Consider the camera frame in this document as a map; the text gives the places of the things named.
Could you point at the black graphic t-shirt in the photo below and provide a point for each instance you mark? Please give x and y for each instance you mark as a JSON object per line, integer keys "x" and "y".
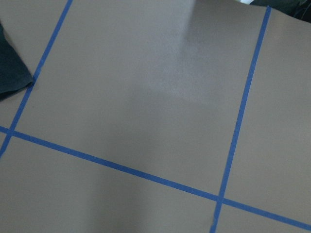
{"x": 14, "y": 75}

